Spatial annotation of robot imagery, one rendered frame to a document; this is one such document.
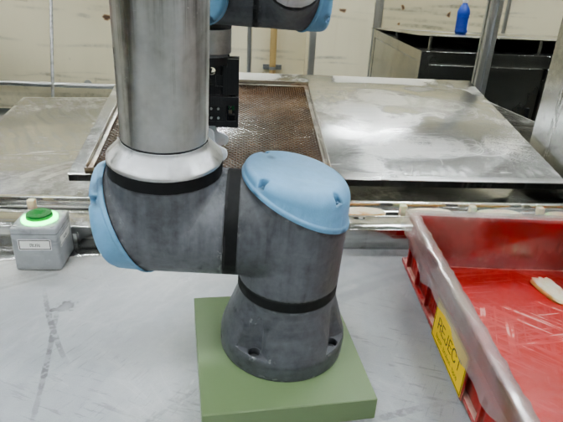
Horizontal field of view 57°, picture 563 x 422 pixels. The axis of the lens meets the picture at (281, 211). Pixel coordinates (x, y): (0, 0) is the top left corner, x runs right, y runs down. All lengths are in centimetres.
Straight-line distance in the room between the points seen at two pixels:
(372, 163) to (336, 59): 329
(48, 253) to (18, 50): 417
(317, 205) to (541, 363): 41
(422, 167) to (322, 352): 66
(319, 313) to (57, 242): 46
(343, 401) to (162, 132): 35
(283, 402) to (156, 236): 23
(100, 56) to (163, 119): 433
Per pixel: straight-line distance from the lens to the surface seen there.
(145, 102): 48
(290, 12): 75
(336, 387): 62
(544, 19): 530
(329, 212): 51
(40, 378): 71
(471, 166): 124
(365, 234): 94
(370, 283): 86
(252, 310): 58
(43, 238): 89
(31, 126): 171
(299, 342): 59
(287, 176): 52
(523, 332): 83
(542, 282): 95
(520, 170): 128
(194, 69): 48
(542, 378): 76
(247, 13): 77
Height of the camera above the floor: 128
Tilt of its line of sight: 25 degrees down
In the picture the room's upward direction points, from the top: 3 degrees clockwise
